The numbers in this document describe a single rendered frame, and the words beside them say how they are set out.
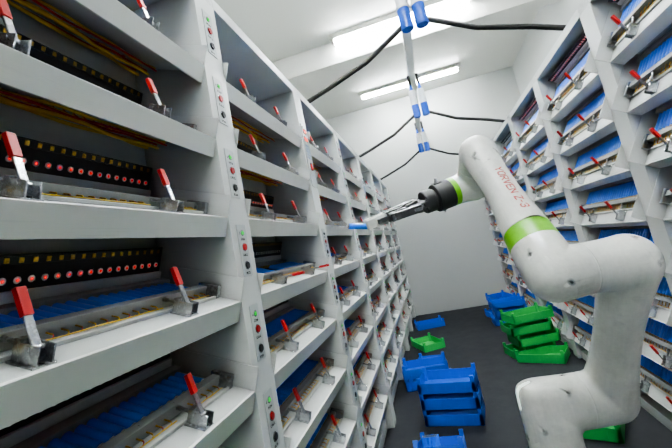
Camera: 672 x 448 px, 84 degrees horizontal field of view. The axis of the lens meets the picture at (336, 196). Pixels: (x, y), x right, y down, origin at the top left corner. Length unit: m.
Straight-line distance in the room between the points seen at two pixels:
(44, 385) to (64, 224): 0.18
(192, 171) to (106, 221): 0.36
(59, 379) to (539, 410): 1.01
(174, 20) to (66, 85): 0.51
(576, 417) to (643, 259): 0.43
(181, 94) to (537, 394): 1.16
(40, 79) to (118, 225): 0.22
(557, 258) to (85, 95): 0.90
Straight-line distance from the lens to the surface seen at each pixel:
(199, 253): 0.92
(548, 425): 1.18
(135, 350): 0.64
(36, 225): 0.56
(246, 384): 0.91
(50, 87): 0.64
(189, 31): 1.07
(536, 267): 0.91
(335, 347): 1.57
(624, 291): 1.02
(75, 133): 0.92
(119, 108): 0.72
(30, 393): 0.54
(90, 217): 0.61
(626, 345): 1.12
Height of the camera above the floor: 0.99
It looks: 9 degrees up
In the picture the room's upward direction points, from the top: 11 degrees counter-clockwise
